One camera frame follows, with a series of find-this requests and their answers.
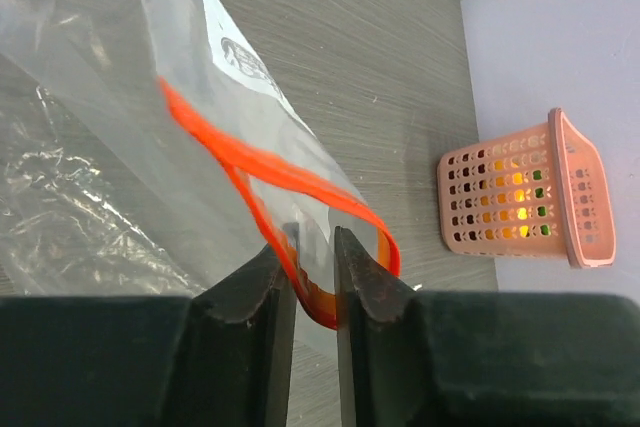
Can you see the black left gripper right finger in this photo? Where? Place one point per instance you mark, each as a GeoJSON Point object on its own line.
{"type": "Point", "coordinates": [471, 358]}

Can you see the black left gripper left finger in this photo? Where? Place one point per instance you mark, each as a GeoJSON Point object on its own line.
{"type": "Point", "coordinates": [222, 358]}

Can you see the orange mango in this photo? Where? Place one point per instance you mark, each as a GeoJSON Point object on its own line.
{"type": "Point", "coordinates": [504, 200]}

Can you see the clear zip top bag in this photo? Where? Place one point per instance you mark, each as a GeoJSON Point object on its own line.
{"type": "Point", "coordinates": [147, 149]}

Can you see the green custard apple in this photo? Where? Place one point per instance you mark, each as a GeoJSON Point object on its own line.
{"type": "Point", "coordinates": [541, 211]}

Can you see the pink plastic basket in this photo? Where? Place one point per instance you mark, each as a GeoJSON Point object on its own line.
{"type": "Point", "coordinates": [582, 224]}

